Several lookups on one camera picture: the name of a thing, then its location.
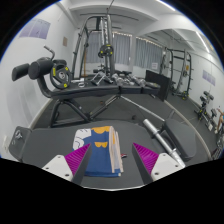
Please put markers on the group of dumbbells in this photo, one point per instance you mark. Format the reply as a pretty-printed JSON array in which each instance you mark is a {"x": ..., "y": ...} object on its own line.
[{"x": 131, "y": 79}]

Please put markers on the black yellow weight plate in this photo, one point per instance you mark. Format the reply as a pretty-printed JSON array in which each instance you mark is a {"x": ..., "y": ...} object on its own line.
[
  {"x": 60, "y": 76},
  {"x": 106, "y": 51}
]

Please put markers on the black power rack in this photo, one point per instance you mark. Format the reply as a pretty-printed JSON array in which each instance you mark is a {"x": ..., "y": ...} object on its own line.
[{"x": 184, "y": 73}]

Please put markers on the silver barbell bar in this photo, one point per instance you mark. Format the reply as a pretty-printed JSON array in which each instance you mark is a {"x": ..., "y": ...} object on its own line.
[{"x": 159, "y": 136}]

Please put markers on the black yellow exercise machine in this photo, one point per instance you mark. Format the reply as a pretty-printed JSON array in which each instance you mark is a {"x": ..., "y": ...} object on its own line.
[{"x": 205, "y": 106}]

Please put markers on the small purple wall poster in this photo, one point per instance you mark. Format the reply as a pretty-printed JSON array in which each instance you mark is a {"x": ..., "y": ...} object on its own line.
[{"x": 209, "y": 77}]

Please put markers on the grey window curtain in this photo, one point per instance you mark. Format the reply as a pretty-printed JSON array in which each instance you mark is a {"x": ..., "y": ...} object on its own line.
[
  {"x": 146, "y": 53},
  {"x": 121, "y": 48}
]

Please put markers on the black box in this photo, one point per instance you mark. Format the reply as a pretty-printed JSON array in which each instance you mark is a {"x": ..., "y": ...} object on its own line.
[{"x": 159, "y": 83}]

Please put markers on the black bench with roller pads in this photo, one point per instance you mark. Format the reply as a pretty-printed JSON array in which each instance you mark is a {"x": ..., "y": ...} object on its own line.
[{"x": 100, "y": 90}]

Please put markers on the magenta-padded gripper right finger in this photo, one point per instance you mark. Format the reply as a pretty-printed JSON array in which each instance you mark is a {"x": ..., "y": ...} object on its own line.
[{"x": 148, "y": 159}]

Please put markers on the blue folded printed towel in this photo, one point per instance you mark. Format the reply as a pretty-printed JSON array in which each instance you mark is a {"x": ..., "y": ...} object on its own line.
[{"x": 100, "y": 156}]

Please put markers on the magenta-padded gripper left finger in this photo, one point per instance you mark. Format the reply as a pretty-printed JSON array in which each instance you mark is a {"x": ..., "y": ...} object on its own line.
[{"x": 77, "y": 159}]

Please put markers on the white wall socket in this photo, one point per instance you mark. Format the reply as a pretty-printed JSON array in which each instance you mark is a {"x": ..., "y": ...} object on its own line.
[{"x": 5, "y": 142}]

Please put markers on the small brown wall board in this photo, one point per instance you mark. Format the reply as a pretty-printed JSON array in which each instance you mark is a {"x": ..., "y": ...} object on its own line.
[{"x": 65, "y": 41}]

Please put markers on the black padded weight bench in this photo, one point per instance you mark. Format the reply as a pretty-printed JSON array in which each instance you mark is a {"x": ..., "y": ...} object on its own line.
[{"x": 50, "y": 141}]

